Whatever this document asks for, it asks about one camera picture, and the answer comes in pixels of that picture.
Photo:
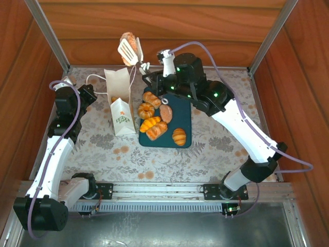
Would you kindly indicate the cream spatula tongs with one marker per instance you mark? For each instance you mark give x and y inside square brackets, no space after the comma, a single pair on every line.
[132,61]

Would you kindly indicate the white floral paper bag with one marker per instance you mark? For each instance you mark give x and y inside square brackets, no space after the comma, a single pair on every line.
[123,123]

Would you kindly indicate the long brown bread loaf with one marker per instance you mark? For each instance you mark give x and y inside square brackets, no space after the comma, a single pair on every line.
[156,131]

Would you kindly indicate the sugar-coated oval bread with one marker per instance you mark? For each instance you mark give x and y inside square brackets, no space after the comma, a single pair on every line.
[128,36]

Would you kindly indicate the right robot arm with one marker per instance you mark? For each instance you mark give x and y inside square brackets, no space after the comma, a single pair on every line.
[244,128]

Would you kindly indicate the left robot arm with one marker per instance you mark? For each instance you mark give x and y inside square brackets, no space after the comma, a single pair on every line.
[48,167]

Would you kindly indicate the striped brown bread roll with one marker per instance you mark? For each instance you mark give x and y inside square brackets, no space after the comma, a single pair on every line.
[151,99]

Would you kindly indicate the pinkish oval bread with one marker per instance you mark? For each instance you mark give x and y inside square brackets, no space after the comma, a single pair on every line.
[166,114]

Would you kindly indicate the teal plastic tray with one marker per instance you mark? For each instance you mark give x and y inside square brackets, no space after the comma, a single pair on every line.
[180,115]

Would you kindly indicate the floral tablecloth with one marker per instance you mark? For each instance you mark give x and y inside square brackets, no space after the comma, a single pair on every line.
[115,159]

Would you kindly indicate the green-lit circuit board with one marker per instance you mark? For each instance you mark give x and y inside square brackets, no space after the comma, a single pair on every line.
[231,209]

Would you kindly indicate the grey metal sheet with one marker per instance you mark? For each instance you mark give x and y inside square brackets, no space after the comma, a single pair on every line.
[154,231]

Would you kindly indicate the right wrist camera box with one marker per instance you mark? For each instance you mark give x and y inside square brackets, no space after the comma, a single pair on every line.
[167,64]

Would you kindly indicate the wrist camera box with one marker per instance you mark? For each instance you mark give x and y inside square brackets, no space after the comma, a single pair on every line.
[69,80]
[167,64]

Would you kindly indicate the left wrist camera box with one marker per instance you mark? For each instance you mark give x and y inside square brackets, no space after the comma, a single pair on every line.
[69,80]

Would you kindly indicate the aluminium corner post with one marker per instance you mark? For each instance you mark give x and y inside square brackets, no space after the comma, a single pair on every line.
[48,36]
[272,36]

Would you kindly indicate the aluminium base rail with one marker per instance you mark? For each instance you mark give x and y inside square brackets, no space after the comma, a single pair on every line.
[154,191]

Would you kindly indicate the aluminium lower frame rail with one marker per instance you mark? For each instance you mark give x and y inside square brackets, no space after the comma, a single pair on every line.
[295,226]
[7,236]

